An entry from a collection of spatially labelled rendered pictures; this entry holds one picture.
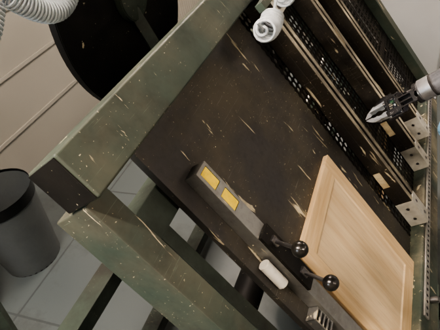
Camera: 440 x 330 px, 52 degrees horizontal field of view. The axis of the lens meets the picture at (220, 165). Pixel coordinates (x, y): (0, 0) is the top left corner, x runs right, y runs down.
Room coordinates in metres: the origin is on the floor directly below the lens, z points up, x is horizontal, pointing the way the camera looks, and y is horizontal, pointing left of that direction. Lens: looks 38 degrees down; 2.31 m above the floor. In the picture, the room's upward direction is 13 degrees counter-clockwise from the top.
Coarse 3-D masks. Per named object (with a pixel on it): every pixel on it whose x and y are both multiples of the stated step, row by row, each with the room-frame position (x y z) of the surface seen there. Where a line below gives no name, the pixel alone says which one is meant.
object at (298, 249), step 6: (270, 240) 0.71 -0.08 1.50; (276, 240) 0.71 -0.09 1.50; (300, 240) 0.65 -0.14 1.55; (276, 246) 0.71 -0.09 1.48; (288, 246) 0.67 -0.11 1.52; (294, 246) 0.64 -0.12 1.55; (300, 246) 0.63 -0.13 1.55; (306, 246) 0.63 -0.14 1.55; (294, 252) 0.63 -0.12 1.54; (300, 252) 0.62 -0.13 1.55; (306, 252) 0.62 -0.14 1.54
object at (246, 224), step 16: (192, 176) 0.77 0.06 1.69; (208, 192) 0.76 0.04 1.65; (224, 208) 0.74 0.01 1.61; (240, 208) 0.76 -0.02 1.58; (240, 224) 0.73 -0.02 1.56; (256, 224) 0.74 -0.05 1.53; (256, 240) 0.71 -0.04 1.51; (272, 256) 0.70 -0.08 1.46; (288, 272) 0.68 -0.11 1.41; (304, 288) 0.66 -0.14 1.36; (320, 288) 0.69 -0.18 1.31; (320, 304) 0.65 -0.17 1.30; (336, 304) 0.67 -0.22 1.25; (336, 320) 0.63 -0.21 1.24; (352, 320) 0.65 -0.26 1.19
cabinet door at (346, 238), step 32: (320, 192) 0.98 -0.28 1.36; (352, 192) 1.07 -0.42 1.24; (320, 224) 0.88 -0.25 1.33; (352, 224) 0.96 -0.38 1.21; (320, 256) 0.79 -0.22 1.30; (352, 256) 0.86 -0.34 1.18; (384, 256) 0.94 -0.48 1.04; (352, 288) 0.76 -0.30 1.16; (384, 288) 0.83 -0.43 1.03; (384, 320) 0.73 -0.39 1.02
